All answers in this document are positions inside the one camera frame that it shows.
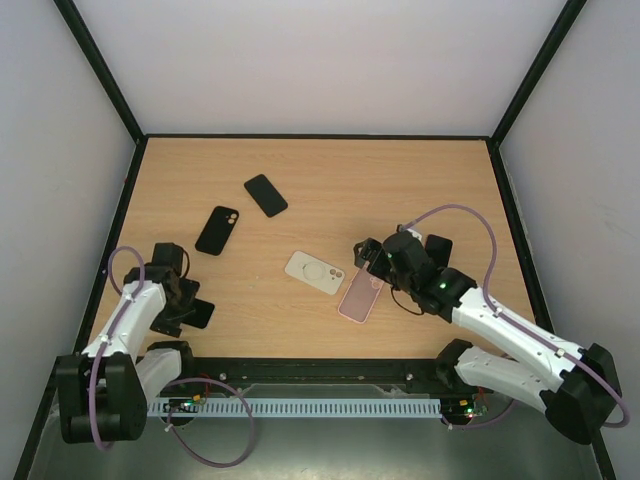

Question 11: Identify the black phone face down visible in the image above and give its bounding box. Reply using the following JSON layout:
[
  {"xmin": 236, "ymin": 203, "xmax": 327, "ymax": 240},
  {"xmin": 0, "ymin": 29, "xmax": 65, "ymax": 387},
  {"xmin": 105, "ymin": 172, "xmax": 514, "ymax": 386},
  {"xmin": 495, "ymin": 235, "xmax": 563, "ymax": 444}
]
[{"xmin": 244, "ymin": 174, "xmax": 288, "ymax": 218}]

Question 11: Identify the white slotted cable duct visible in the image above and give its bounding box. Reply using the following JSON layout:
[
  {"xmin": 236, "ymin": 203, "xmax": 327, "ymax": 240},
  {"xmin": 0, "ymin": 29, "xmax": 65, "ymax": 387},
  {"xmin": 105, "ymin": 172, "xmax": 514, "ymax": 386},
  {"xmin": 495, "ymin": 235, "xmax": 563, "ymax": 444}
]
[{"xmin": 147, "ymin": 398, "xmax": 441, "ymax": 419}]

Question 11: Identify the black smartphone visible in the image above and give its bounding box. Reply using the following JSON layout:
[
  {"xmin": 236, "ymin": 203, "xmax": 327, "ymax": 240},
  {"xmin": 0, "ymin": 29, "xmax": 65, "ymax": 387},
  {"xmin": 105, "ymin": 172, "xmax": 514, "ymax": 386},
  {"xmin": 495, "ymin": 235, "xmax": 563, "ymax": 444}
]
[{"xmin": 183, "ymin": 299, "xmax": 215, "ymax": 329}]

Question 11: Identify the pink phone case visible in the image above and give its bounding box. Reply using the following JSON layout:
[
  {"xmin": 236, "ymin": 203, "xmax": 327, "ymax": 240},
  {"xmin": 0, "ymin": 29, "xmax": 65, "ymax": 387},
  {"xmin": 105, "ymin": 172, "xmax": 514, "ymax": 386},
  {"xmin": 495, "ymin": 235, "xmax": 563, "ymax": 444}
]
[{"xmin": 338, "ymin": 268, "xmax": 385, "ymax": 324}]

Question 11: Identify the black phone case with cutout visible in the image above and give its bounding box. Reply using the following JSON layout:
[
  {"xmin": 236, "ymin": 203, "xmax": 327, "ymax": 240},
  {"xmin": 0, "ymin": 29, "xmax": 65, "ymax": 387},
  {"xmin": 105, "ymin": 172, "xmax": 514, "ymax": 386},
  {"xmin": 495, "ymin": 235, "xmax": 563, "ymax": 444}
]
[{"xmin": 195, "ymin": 206, "xmax": 239, "ymax": 256}]

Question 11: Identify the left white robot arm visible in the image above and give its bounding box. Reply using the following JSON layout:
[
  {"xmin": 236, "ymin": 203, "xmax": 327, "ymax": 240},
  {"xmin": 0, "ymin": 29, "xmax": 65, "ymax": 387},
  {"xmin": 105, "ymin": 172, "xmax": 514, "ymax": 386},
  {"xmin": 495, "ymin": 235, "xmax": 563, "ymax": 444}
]
[{"xmin": 55, "ymin": 243, "xmax": 199, "ymax": 451}]

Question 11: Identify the black metal frame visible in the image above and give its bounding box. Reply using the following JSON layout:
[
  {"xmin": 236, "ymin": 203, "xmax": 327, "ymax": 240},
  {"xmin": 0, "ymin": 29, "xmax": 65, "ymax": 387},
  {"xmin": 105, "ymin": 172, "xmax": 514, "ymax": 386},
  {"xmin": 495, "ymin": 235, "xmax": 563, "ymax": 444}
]
[{"xmin": 14, "ymin": 0, "xmax": 587, "ymax": 479}]

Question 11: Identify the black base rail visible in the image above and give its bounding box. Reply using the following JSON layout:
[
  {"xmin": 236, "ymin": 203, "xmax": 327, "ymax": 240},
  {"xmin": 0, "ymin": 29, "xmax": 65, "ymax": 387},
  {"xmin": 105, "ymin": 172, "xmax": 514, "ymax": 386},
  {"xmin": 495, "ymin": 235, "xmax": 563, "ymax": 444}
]
[{"xmin": 179, "ymin": 354, "xmax": 478, "ymax": 398}]

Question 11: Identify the beige phone case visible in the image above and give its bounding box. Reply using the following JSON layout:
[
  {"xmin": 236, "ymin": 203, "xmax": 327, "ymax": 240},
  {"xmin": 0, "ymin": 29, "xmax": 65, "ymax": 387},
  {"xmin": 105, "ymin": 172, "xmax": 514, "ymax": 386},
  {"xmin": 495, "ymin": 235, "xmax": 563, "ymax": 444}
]
[{"xmin": 284, "ymin": 251, "xmax": 346, "ymax": 295}]

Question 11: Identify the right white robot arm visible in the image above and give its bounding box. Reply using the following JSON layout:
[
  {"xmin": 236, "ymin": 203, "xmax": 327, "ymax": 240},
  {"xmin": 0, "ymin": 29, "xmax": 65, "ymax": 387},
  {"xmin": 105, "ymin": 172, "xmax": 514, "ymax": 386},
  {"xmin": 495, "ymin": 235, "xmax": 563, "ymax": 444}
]
[{"xmin": 353, "ymin": 231, "xmax": 621, "ymax": 445}]

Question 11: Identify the dark red smartphone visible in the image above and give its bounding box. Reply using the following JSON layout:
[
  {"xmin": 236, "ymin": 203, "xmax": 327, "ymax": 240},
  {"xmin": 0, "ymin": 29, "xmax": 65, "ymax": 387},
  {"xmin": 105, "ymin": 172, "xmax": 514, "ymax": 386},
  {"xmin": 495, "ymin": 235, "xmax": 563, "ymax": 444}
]
[{"xmin": 425, "ymin": 234, "xmax": 453, "ymax": 268}]

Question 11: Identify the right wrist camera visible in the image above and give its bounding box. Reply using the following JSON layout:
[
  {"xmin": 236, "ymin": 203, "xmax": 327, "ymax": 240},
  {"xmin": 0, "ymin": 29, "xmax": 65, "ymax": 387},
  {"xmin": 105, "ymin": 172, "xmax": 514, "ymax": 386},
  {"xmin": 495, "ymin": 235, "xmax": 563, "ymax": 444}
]
[{"xmin": 406, "ymin": 228, "xmax": 423, "ymax": 243}]

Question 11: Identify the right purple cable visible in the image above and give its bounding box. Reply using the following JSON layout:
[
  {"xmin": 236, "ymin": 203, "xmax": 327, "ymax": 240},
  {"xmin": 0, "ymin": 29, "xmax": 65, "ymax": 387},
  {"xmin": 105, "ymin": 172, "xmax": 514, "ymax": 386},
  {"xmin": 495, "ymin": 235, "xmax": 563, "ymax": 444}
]
[{"xmin": 399, "ymin": 203, "xmax": 631, "ymax": 431}]

